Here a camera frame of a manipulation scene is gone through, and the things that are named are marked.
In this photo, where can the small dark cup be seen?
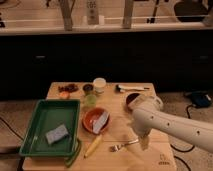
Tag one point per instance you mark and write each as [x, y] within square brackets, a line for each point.
[88, 88]

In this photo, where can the green chili pepper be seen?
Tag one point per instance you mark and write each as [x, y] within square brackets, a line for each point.
[70, 160]

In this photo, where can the orange clay bowl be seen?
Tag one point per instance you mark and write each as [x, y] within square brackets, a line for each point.
[92, 116]

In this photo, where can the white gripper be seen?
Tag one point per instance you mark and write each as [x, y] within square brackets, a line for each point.
[142, 129]

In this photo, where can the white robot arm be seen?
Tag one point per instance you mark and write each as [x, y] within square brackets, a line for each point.
[147, 114]

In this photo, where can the dark blue floor device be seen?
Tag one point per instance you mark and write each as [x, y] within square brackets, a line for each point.
[200, 100]

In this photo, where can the grey blue sponge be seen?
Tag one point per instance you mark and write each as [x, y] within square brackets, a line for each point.
[56, 134]

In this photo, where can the beige wooden block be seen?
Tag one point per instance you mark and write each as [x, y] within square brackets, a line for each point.
[133, 104]

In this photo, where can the grey white cloth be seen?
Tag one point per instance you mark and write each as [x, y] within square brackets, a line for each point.
[100, 122]

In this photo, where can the white remote control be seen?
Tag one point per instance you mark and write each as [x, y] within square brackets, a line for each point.
[92, 12]

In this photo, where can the small orange lid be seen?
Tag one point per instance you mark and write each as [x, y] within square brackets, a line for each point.
[64, 95]

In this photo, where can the silver metal fork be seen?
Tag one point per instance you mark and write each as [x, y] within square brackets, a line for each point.
[117, 147]

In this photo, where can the green plastic tray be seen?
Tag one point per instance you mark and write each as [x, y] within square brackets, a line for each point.
[47, 116]

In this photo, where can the dark brown bowl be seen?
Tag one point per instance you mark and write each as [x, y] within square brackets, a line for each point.
[131, 97]

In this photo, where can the green translucent cup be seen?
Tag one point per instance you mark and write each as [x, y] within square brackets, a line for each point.
[90, 100]

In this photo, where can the black handled brush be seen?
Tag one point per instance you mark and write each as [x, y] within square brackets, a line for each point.
[123, 88]

